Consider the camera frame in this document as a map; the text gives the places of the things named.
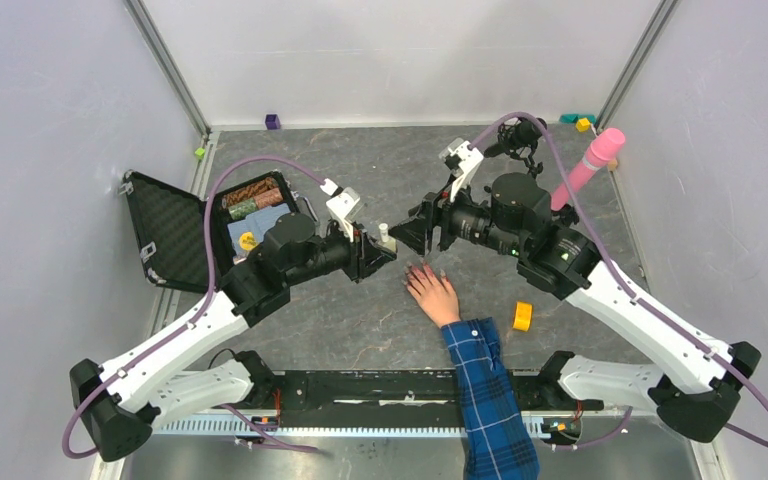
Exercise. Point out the small yellow cube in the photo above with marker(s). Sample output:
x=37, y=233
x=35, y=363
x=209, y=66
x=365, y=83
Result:
x=583, y=124

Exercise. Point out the person hand with painted nails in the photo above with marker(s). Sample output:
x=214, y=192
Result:
x=433, y=293

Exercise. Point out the teal block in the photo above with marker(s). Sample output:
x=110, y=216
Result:
x=573, y=118

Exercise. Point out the yellow block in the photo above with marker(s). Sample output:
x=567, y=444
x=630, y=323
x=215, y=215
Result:
x=523, y=314

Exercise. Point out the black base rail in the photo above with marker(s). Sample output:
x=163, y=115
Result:
x=400, y=399

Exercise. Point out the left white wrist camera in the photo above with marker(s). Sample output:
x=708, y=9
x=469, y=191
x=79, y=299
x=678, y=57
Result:
x=343, y=205

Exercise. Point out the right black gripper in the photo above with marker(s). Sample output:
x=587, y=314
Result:
x=443, y=211

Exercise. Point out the small nail polish bottle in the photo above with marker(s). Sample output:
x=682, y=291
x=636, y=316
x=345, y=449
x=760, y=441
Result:
x=386, y=240

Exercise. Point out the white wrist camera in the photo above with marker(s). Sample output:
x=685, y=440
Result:
x=343, y=205
x=463, y=160

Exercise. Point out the pink foam cylinder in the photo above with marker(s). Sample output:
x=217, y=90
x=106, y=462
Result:
x=603, y=150

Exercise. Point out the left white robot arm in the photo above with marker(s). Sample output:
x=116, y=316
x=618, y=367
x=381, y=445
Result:
x=122, y=401

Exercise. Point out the black poker chip case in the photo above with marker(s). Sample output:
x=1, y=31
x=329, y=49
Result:
x=169, y=225

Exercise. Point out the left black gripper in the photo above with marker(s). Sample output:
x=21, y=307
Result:
x=365, y=255

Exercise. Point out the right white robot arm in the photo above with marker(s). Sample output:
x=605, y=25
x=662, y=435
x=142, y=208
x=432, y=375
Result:
x=691, y=381

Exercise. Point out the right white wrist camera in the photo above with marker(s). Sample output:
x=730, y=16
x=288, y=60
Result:
x=463, y=160

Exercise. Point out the blue plaid sleeve forearm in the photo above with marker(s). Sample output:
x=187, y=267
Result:
x=498, y=445

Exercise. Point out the black microphone on tripod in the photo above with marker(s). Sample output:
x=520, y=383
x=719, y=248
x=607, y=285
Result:
x=518, y=141

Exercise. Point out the purple cube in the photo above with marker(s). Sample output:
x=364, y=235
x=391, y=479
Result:
x=272, y=122

